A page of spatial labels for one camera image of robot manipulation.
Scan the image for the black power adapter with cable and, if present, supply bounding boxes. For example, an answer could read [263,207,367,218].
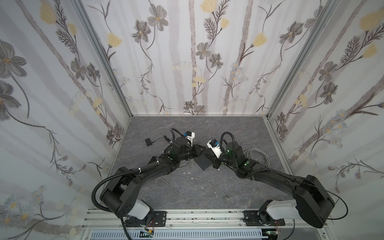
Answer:
[145,136,171,147]

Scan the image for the aluminium corner frame right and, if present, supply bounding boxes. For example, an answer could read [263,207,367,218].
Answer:
[266,0,340,120]

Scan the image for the grey network switch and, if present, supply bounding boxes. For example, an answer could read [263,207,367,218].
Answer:
[194,149,216,171]

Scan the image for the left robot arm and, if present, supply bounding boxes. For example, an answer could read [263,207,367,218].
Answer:
[91,128,206,220]

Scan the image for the aluminium corner frame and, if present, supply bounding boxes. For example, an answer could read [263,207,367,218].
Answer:
[266,0,340,120]
[71,0,134,119]

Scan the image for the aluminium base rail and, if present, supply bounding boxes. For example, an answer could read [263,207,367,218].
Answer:
[83,207,328,230]

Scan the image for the white slotted cable duct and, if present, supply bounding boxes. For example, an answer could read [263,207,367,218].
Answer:
[88,229,268,240]

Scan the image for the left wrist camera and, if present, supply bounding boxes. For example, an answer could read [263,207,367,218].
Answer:
[183,131,195,146]

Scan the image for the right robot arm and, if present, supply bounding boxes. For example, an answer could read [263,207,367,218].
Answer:
[207,139,335,229]

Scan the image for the black ribbed network switch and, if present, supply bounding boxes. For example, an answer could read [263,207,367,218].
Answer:
[148,156,158,164]

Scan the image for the aluminium corner frame left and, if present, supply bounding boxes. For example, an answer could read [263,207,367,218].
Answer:
[71,0,134,119]

